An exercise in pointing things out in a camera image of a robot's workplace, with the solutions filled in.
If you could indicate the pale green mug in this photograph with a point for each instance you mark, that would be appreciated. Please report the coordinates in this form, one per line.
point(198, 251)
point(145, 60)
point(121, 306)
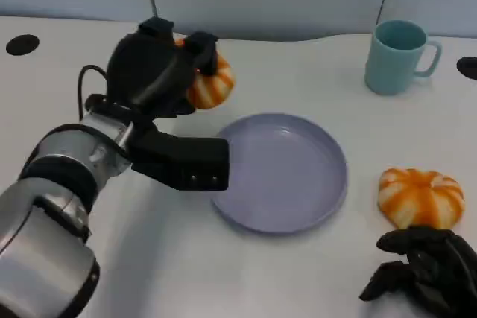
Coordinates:
point(391, 68)

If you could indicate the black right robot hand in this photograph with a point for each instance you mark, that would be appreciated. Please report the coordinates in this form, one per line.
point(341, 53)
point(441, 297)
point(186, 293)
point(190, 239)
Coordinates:
point(447, 277)

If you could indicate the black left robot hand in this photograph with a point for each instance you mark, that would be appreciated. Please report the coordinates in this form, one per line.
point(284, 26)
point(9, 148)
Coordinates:
point(149, 68)

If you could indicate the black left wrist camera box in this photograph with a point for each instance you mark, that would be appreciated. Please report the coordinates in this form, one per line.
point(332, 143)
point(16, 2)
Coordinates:
point(186, 161)

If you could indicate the lilac plate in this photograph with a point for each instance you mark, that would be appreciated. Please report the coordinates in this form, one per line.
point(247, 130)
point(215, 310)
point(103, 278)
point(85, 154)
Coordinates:
point(283, 176)

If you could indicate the orange white toy bread roll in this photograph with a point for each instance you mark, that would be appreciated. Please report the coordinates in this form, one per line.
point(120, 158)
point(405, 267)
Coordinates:
point(212, 91)
point(421, 199)

